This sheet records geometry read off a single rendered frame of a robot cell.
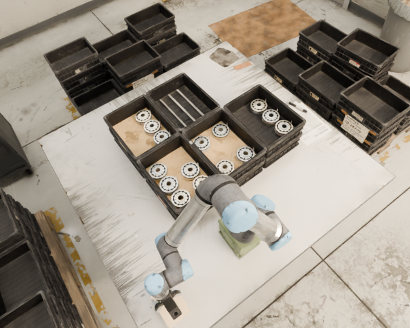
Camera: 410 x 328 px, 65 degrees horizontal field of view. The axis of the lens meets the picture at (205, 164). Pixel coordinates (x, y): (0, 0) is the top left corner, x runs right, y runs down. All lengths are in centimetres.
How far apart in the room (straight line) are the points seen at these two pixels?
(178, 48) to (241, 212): 242
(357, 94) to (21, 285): 267
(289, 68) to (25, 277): 267
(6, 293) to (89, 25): 327
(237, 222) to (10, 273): 171
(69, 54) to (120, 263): 213
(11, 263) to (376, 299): 239
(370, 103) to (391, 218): 88
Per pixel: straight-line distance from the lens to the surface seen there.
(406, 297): 268
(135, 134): 202
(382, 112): 273
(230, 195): 110
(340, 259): 259
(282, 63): 326
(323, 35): 346
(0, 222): 250
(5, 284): 244
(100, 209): 197
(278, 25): 419
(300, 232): 182
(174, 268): 134
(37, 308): 217
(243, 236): 160
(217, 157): 184
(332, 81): 300
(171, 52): 324
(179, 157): 187
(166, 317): 163
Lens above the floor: 237
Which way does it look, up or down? 57 degrees down
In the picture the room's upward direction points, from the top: 7 degrees counter-clockwise
